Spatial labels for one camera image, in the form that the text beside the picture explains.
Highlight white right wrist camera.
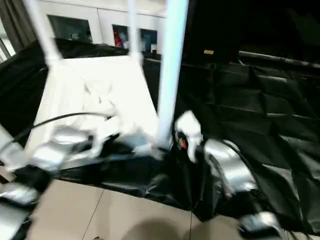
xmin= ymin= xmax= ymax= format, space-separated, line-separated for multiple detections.
xmin=173 ymin=111 xmax=204 ymax=164

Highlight black work mat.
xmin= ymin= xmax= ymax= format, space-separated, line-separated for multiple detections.
xmin=0 ymin=37 xmax=320 ymax=233

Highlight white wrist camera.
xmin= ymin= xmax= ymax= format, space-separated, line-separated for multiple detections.
xmin=85 ymin=116 xmax=123 ymax=159
xmin=173 ymin=111 xmax=204 ymax=164

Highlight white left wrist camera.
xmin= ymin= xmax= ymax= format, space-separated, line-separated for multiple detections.
xmin=85 ymin=116 xmax=123 ymax=159

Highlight grey curtain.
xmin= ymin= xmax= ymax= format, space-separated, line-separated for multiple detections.
xmin=0 ymin=0 xmax=38 ymax=56

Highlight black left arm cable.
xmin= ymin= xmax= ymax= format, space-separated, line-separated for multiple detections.
xmin=0 ymin=112 xmax=115 ymax=153

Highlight white glass-door cabinet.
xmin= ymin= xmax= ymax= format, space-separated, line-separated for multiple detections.
xmin=35 ymin=0 xmax=168 ymax=55

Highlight white plastic table top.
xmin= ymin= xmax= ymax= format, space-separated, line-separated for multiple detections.
xmin=20 ymin=54 xmax=171 ymax=166

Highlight black backdrop cloth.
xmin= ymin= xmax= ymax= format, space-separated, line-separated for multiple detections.
xmin=182 ymin=0 xmax=320 ymax=63

